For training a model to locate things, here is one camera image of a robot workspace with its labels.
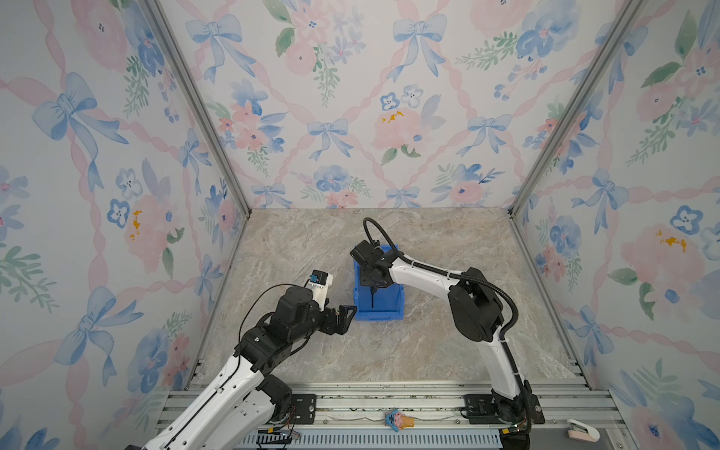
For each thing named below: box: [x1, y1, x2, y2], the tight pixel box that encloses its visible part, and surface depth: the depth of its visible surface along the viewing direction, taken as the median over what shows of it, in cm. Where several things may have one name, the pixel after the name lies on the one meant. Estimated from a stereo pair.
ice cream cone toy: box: [385, 408, 416, 433], surface depth 72 cm
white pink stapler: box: [567, 419, 601, 443], surface depth 71 cm
